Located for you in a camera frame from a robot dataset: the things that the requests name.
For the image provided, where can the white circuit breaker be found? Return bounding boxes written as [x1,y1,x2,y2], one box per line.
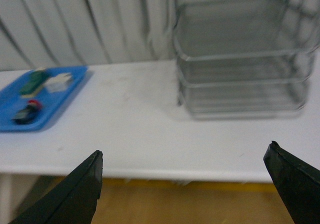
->
[44,72,73,93]

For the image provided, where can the mesh tray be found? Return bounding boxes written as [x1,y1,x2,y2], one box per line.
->
[178,81,310,120]
[173,0,320,61]
[177,53,315,88]

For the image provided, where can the green terminal block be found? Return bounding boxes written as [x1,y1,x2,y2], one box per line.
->
[19,69,50,98]

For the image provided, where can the blue plastic tray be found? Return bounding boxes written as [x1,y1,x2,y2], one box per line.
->
[0,66,89,133]

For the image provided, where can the red emergency stop button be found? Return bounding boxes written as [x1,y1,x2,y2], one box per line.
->
[11,99,43,125]

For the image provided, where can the silver rack frame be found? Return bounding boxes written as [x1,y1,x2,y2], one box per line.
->
[170,0,320,119]

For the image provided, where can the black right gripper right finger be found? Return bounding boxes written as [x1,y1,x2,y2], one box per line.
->
[263,141,320,224]

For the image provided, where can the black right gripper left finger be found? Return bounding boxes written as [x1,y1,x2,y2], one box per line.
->
[11,150,103,224]

